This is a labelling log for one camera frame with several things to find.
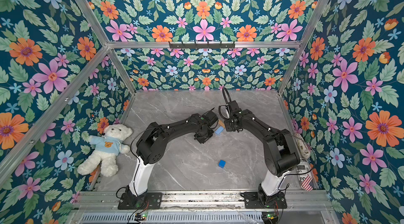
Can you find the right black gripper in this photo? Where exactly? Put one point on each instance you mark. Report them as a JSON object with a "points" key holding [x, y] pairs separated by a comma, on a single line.
{"points": [[235, 125]]}

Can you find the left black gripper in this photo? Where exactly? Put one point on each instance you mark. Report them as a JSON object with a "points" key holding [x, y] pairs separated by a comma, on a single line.
{"points": [[203, 141]]}

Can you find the light blue block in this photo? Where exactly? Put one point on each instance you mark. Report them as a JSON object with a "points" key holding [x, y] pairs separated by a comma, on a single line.
{"points": [[219, 130]]}

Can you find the blue square block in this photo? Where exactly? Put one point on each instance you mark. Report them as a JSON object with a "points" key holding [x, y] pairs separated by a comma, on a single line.
{"points": [[222, 163]]}

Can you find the wooden block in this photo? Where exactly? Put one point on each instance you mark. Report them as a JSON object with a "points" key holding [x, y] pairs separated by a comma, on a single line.
{"points": [[221, 123]]}

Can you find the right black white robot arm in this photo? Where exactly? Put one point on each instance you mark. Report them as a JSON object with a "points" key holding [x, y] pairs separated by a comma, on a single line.
{"points": [[280, 153]]}

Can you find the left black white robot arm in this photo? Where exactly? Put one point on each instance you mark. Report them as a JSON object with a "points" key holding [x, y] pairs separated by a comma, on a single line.
{"points": [[153, 142]]}

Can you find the beige plush object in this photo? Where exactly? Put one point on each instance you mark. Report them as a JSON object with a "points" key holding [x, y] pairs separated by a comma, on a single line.
{"points": [[303, 147]]}

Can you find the printed drink can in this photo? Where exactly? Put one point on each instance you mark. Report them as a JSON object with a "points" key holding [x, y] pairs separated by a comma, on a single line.
{"points": [[305, 177]]}

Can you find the white teddy bear blue shirt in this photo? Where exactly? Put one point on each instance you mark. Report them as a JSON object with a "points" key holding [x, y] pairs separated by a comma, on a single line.
{"points": [[107, 148]]}

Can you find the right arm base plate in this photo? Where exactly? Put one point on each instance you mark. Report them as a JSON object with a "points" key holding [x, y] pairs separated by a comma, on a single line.
{"points": [[255, 200]]}

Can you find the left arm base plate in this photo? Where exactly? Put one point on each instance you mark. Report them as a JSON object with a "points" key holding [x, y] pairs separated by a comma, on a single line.
{"points": [[152, 200]]}

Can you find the black hook rail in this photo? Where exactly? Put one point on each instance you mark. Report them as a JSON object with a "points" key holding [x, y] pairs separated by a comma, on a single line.
{"points": [[202, 45]]}

